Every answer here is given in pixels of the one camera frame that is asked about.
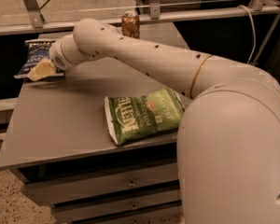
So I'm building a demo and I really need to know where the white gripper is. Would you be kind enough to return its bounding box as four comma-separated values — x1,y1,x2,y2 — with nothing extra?
27,35,93,81

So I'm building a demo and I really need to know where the blue chip bag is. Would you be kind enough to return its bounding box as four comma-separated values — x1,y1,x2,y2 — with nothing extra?
14,38,64,78

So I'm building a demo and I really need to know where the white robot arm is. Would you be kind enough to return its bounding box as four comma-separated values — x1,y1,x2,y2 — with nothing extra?
28,19,280,224

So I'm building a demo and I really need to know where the green chip bag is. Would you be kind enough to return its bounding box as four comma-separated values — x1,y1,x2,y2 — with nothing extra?
105,88,185,146

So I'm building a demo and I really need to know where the grey drawer cabinet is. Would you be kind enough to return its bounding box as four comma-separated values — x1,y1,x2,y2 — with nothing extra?
0,22,194,224

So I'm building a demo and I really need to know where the brown soda can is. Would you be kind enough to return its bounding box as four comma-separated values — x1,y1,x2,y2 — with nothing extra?
121,10,140,38

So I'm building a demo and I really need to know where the top drawer knob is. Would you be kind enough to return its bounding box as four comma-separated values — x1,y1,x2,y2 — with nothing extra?
127,178,136,188

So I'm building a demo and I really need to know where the drawer knob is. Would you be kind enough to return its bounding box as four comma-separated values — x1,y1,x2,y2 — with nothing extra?
131,203,139,211
127,178,136,188

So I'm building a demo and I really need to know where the metal railing frame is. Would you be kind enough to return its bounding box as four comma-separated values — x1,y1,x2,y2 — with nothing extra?
0,0,280,37

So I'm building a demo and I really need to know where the white cable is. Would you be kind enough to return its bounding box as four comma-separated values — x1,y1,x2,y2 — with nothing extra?
236,5,257,65

